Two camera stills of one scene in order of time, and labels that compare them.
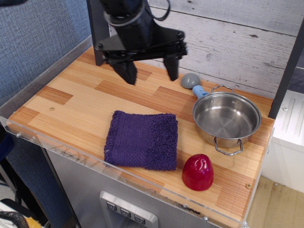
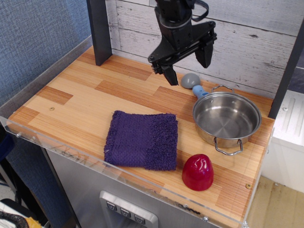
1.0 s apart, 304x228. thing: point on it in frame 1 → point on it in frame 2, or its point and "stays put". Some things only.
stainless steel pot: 226,119 stays put
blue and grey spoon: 192,80 stays put
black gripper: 142,39 → 178,41
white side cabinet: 284,161 stays put
